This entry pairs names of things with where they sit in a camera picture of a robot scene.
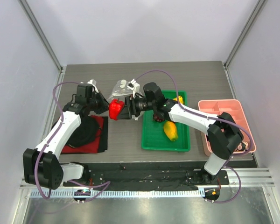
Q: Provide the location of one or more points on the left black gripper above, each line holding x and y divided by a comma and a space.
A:
105, 103

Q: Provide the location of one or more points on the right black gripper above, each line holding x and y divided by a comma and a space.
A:
130, 107

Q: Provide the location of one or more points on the red fake pepper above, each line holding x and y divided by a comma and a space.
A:
115, 108

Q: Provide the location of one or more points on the clear dotted zip bag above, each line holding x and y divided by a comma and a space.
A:
121, 92

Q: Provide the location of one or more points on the purple fake grapes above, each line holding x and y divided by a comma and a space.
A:
158, 119

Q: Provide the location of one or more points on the orange green fake mango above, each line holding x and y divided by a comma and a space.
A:
170, 130

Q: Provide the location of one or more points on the yellow fake lemon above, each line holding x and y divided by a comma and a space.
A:
179, 99

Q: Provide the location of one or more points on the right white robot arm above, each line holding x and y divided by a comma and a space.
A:
221, 130

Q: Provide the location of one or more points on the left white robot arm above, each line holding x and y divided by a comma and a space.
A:
41, 165

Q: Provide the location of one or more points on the black cap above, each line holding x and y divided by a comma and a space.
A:
89, 130

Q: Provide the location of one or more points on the green plastic tray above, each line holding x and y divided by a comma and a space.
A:
154, 138

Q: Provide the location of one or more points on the red folded cloth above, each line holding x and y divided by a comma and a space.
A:
98, 146

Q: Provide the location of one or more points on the pink compartment organizer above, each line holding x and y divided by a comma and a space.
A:
234, 108

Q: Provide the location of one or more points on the patterned roll in organizer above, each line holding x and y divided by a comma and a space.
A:
243, 145

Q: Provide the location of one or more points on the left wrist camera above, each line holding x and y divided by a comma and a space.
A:
92, 83

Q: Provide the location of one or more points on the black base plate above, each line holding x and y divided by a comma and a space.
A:
148, 173

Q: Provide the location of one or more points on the white slotted cable duct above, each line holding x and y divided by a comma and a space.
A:
83, 193

